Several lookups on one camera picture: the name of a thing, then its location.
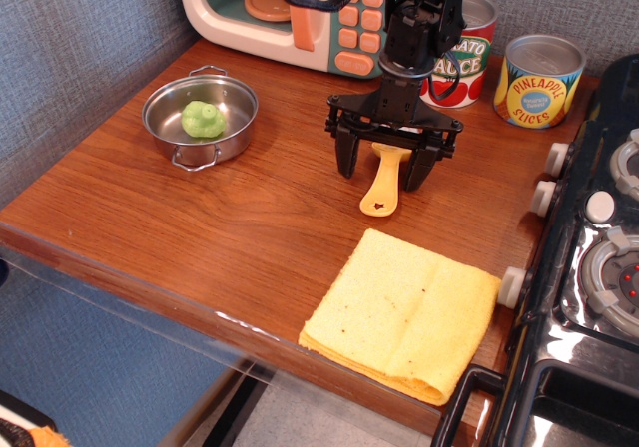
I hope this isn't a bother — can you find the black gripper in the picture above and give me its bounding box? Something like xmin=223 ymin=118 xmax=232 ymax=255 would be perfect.
xmin=325 ymin=65 xmax=463 ymax=192

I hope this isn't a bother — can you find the yellow dish brush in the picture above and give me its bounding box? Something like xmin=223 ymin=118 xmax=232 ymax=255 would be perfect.
xmin=359 ymin=142 xmax=412 ymax=218

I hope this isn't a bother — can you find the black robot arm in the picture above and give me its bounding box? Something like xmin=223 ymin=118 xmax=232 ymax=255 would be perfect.
xmin=325 ymin=0 xmax=466 ymax=192

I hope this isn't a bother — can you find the yellow towel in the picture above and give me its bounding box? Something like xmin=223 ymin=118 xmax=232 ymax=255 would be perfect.
xmin=298 ymin=228 xmax=500 ymax=406

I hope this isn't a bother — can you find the tomato sauce can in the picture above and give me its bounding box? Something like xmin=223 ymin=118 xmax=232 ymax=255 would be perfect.
xmin=421 ymin=0 xmax=498 ymax=109

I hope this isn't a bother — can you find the white stove knob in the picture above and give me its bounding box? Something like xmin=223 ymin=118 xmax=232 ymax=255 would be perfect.
xmin=497 ymin=266 xmax=527 ymax=309
xmin=544 ymin=143 xmax=570 ymax=178
xmin=529 ymin=181 xmax=556 ymax=218

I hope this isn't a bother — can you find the pineapple slices can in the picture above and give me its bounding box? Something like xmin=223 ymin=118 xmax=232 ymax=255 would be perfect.
xmin=493 ymin=34 xmax=586 ymax=130

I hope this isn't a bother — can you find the green toy vegetable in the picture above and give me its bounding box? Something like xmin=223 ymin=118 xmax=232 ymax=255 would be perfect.
xmin=181 ymin=101 xmax=227 ymax=138

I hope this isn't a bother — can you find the orange microwave plate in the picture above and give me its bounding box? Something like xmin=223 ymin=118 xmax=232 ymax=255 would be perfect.
xmin=244 ymin=0 xmax=291 ymax=23

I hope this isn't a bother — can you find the toy microwave oven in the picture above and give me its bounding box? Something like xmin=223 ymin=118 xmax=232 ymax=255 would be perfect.
xmin=182 ymin=0 xmax=385 ymax=79

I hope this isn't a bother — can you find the white round stove button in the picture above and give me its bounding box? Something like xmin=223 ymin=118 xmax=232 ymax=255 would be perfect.
xmin=585 ymin=191 xmax=615 ymax=224

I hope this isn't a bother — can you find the small steel pot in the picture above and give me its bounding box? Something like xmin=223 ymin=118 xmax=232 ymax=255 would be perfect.
xmin=142 ymin=65 xmax=259 ymax=172

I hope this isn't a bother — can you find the grey stove burner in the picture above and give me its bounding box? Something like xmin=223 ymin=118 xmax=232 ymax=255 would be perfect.
xmin=609 ymin=129 xmax=639 ymax=201
xmin=580 ymin=226 xmax=638 ymax=338

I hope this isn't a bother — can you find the black toy stove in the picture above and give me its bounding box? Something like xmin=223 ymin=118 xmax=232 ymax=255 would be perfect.
xmin=432 ymin=55 xmax=638 ymax=446

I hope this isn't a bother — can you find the black orange object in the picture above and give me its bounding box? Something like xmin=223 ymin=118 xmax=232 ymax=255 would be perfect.
xmin=1 ymin=391 xmax=71 ymax=446

